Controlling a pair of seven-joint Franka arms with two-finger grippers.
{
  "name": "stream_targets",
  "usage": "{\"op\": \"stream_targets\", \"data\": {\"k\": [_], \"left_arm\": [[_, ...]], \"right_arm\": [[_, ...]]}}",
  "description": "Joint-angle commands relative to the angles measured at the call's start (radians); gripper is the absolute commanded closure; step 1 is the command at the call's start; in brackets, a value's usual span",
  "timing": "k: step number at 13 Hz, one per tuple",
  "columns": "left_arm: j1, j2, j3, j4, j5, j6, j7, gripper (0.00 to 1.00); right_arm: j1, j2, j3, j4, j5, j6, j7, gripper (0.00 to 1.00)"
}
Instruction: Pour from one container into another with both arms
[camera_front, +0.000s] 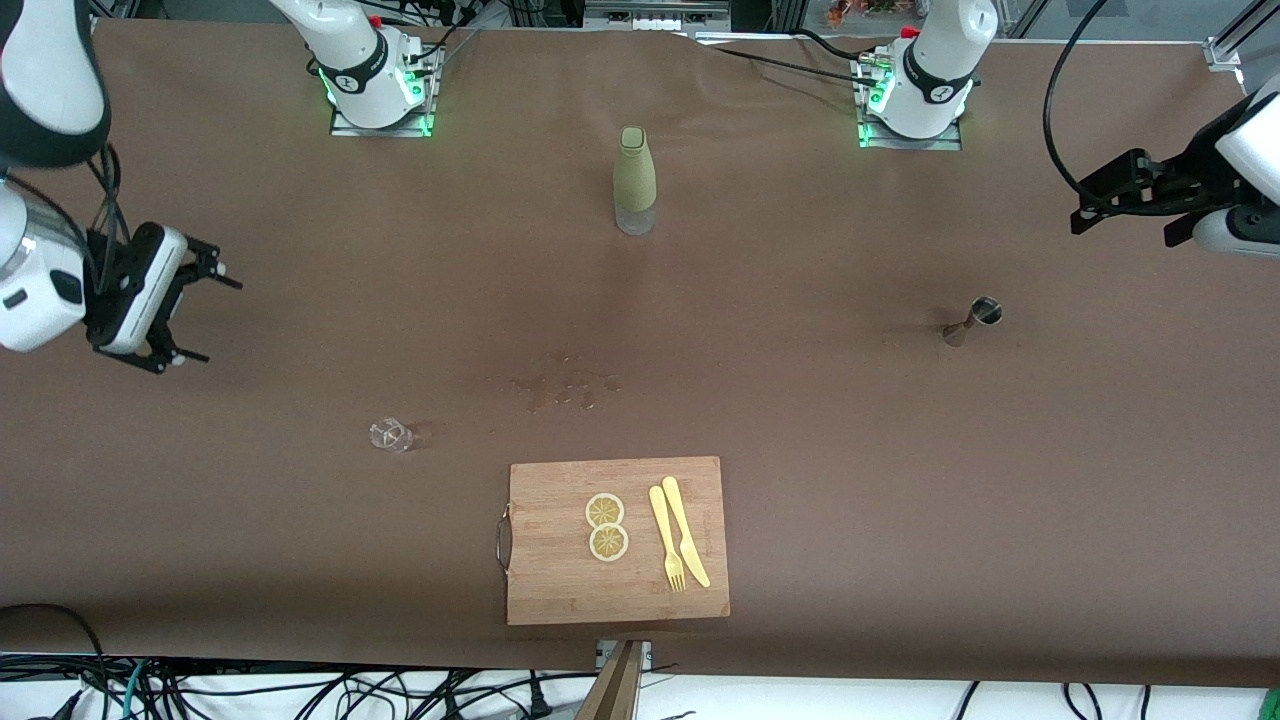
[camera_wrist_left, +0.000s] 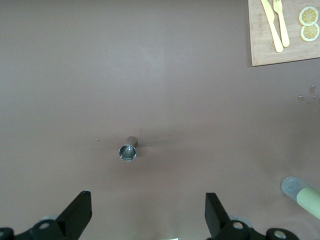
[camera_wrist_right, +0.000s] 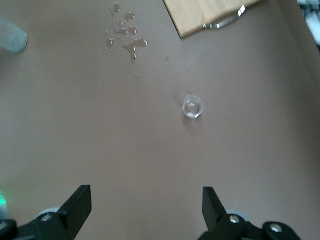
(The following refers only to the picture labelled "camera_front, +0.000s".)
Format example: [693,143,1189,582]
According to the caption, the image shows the brown table mat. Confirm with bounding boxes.
[0,18,1280,689]

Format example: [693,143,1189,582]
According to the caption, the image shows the spilled liquid drops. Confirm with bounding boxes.
[510,350,623,413]

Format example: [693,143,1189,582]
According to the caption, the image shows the thick black cable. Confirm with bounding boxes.
[0,603,109,720]

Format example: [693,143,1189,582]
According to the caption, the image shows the grey metal box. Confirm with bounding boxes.
[583,0,733,33]

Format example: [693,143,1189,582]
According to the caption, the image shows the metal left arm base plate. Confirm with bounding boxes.
[857,110,964,152]

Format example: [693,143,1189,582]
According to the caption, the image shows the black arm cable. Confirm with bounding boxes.
[85,145,126,291]
[1043,0,1113,206]

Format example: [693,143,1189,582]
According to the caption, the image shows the black base power cable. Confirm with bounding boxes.
[690,30,886,91]

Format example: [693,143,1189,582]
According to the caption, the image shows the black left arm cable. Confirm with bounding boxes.
[1043,0,1113,206]

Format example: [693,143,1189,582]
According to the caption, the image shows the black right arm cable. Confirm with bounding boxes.
[85,145,126,291]

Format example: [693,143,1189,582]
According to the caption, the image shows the wooden post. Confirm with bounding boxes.
[575,640,646,720]

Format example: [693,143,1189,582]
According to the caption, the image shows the yellow plastic knife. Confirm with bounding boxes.
[662,476,712,589]

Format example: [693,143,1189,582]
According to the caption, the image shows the green sleeved glass bottle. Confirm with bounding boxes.
[613,126,658,237]

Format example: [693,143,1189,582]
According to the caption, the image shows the steel jigger measuring cup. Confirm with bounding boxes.
[942,296,1003,348]

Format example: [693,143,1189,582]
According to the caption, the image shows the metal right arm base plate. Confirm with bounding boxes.
[330,100,437,139]

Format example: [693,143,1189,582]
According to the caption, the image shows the wooden cutting board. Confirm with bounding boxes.
[496,456,731,627]

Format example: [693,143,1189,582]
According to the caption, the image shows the yellow plastic fork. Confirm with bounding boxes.
[649,485,687,593]

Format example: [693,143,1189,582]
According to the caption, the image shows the aluminium frame corner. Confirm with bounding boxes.
[1203,0,1280,73]

